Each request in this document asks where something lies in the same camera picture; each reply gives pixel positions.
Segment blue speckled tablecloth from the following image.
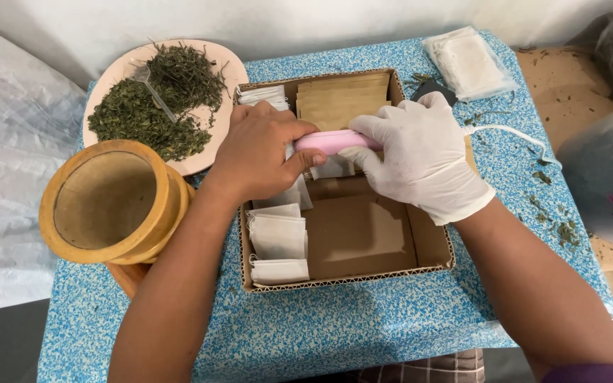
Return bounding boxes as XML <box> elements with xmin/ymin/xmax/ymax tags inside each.
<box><xmin>37</xmin><ymin>30</ymin><xmax>613</xmax><ymax>383</ymax></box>

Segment clear plastic spoon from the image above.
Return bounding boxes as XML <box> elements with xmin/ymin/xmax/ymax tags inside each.
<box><xmin>133</xmin><ymin>64</ymin><xmax>178</xmax><ymax>123</ymax></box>

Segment white bag with pink flower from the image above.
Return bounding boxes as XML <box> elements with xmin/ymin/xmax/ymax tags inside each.
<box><xmin>557</xmin><ymin>93</ymin><xmax>613</xmax><ymax>251</ymax></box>

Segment person's right hand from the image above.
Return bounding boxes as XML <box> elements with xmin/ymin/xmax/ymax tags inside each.
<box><xmin>338</xmin><ymin>91</ymin><xmax>497</xmax><ymax>227</ymax></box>

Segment purple sleeve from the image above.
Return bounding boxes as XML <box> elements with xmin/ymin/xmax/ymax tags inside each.
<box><xmin>541</xmin><ymin>363</ymin><xmax>613</xmax><ymax>383</ymax></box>

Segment shallow brown cardboard box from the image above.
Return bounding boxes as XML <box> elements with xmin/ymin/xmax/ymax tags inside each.
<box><xmin>233</xmin><ymin>67</ymin><xmax>457</xmax><ymax>293</ymax></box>

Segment clear packet of empty filters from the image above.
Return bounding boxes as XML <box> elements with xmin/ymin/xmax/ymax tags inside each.
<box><xmin>422</xmin><ymin>26</ymin><xmax>520</xmax><ymax>103</ymax></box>

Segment pink handheld heat sealer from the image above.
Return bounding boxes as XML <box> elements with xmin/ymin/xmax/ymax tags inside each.
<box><xmin>293</xmin><ymin>130</ymin><xmax>385</xmax><ymax>156</ymax></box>

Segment person's left hand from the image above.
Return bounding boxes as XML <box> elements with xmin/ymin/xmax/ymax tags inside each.
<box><xmin>205</xmin><ymin>100</ymin><xmax>329</xmax><ymax>206</ymax></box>

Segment small black device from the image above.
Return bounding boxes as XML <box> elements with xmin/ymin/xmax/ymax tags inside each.
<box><xmin>410</xmin><ymin>79</ymin><xmax>459</xmax><ymax>107</ymax></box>

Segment white sealer power cable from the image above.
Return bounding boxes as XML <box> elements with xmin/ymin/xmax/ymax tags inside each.
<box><xmin>461</xmin><ymin>124</ymin><xmax>563</xmax><ymax>169</ymax></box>

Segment round wooden mortar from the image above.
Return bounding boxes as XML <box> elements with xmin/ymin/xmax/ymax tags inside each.
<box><xmin>39</xmin><ymin>139</ymin><xmax>196</xmax><ymax>266</ymax></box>

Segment row of white tea bags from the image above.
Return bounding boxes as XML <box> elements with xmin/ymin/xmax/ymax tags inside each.
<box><xmin>236</xmin><ymin>84</ymin><xmax>314</xmax><ymax>287</ymax></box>

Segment single filter pouch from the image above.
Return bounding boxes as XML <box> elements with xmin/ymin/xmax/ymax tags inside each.
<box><xmin>309</xmin><ymin>154</ymin><xmax>356</xmax><ymax>181</ymax></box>

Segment brown checkered garment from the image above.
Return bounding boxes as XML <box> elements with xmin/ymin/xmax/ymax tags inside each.
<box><xmin>357</xmin><ymin>348</ymin><xmax>486</xmax><ymax>383</ymax></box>

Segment scattered dried herb crumbs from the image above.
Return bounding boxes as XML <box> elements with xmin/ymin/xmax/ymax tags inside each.
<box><xmin>527</xmin><ymin>194</ymin><xmax>585</xmax><ymax>252</ymax></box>

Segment pile of dried green herbs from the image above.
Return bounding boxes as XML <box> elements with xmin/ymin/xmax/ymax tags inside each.
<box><xmin>87</xmin><ymin>41</ymin><xmax>229</xmax><ymax>162</ymax></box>

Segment white plastic sheet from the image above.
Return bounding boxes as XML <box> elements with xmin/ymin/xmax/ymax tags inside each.
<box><xmin>0</xmin><ymin>16</ymin><xmax>88</xmax><ymax>316</ymax></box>

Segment pink round plate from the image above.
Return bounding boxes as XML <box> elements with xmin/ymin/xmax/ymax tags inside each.
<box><xmin>82</xmin><ymin>39</ymin><xmax>250</xmax><ymax>177</ymax></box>

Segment wooden base board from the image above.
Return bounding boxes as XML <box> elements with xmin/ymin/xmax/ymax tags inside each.
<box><xmin>105</xmin><ymin>260</ymin><xmax>154</xmax><ymax>299</ymax></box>

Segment stack of brown paper envelopes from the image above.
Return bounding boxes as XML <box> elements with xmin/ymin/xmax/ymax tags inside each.
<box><xmin>296</xmin><ymin>73</ymin><xmax>392</xmax><ymax>133</ymax></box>

